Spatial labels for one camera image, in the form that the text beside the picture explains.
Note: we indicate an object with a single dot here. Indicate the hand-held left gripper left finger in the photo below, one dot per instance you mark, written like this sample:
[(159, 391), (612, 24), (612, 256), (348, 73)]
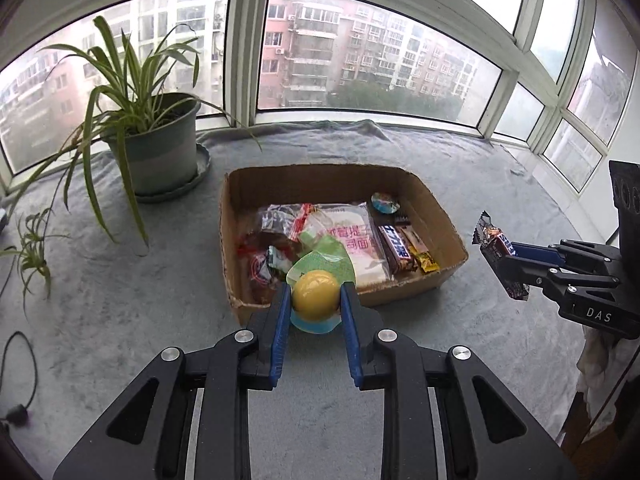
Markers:
[(280, 340)]

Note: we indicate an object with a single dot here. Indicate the yellow ball snack packet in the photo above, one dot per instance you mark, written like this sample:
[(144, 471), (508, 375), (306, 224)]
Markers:
[(315, 295)]

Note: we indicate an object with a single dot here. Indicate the brown cardboard box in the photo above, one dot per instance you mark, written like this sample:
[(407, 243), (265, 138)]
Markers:
[(235, 220)]

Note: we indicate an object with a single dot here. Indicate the pink white bread packet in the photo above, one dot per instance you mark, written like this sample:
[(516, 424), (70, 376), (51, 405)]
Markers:
[(360, 245)]

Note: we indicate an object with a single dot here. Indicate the round colourful candy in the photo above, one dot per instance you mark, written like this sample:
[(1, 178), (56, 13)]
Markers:
[(385, 203)]

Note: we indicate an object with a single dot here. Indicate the small dark candy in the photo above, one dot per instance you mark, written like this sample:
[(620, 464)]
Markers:
[(402, 220)]

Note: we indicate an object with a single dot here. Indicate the person's right hand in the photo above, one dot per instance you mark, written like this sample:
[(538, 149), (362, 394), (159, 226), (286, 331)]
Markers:
[(597, 365)]

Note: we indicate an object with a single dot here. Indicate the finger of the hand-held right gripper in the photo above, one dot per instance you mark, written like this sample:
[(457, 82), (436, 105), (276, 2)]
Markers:
[(525, 272), (535, 252)]

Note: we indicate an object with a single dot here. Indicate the apartment buildings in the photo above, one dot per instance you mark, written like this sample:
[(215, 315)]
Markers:
[(360, 55)]

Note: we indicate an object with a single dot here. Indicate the brown cake packet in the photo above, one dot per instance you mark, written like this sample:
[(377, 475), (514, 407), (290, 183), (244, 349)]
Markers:
[(277, 220)]

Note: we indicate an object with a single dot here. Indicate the light green snack packet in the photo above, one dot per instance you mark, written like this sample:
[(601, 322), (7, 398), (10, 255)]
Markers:
[(327, 257)]

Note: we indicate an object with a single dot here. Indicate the spider plant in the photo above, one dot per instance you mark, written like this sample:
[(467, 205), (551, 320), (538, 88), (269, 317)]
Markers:
[(120, 105)]

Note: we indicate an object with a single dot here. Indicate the grey fleece blanket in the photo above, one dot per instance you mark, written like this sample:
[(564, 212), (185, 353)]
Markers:
[(150, 285)]

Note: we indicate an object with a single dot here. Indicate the dark chocolate bar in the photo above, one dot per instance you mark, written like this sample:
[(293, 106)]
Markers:
[(492, 242), (396, 249)]

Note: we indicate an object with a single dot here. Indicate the red snack packet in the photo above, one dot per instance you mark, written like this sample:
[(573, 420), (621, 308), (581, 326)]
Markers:
[(255, 270)]

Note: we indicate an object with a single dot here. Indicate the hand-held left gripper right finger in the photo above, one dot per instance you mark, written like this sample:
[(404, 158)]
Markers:
[(351, 340)]

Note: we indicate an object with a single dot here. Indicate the grey green flower pot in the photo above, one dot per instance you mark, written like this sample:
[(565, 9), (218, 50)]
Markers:
[(160, 155)]

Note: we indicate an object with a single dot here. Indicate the brown gold snack bar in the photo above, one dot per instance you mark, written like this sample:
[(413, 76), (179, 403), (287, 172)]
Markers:
[(417, 250)]

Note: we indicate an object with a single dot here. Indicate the white window frame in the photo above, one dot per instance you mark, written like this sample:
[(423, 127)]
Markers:
[(250, 50)]

